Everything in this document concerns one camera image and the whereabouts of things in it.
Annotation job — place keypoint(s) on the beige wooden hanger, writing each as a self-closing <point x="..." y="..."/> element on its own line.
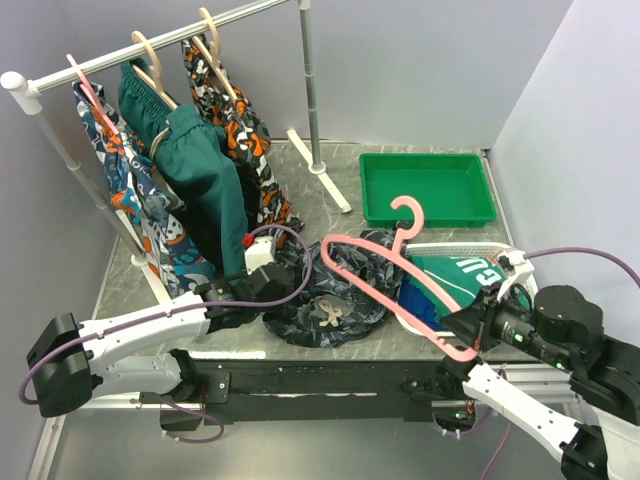
<point x="211" y="51"/>
<point x="152" y="75"/>

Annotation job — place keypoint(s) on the dark teal shorts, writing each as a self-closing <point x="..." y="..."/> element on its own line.
<point x="186" y="149"/>

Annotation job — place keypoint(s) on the white perforated laundry basket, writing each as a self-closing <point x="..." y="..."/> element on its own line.
<point x="456" y="249"/>

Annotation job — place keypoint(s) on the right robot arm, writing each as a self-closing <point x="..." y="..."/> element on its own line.
<point x="552" y="371"/>

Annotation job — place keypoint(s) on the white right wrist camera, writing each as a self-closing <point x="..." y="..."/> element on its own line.
<point x="516" y="268"/>

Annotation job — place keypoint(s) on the orange camouflage shorts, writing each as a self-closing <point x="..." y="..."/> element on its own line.
<point x="244" y="137"/>

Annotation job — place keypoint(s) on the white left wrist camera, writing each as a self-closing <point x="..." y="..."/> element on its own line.
<point x="259" y="251"/>

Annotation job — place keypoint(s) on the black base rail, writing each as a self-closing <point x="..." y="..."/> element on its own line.
<point x="277" y="390"/>

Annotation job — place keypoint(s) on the blue orange patterned shorts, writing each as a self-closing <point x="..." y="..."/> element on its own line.
<point x="137" y="189"/>

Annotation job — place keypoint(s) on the blue garment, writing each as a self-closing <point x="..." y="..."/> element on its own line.
<point x="413" y="300"/>

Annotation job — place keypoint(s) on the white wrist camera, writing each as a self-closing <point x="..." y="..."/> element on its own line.
<point x="516" y="268"/>
<point x="259" y="251"/>

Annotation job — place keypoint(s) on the green plastic tray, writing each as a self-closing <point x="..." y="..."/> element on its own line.
<point x="452" y="189"/>

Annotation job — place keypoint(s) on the green jersey garment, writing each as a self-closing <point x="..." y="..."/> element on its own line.
<point x="462" y="278"/>

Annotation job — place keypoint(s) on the pink hanger on rack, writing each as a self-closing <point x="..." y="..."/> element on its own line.
<point x="91" y="94"/>

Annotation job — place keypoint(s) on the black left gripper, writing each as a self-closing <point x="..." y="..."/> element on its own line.
<point x="282" y="295"/>

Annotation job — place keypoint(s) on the pink plastic hanger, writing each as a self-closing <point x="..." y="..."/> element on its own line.
<point x="373" y="265"/>

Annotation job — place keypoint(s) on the white clothes rack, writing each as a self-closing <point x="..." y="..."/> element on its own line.
<point x="26" y="93"/>

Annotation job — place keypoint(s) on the dark grey patterned shorts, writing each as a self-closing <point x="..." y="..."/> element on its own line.
<point x="328" y="313"/>

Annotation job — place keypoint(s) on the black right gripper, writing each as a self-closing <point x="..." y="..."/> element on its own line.
<point x="472" y="323"/>

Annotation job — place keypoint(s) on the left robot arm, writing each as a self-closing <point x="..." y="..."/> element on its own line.
<point x="73" y="362"/>

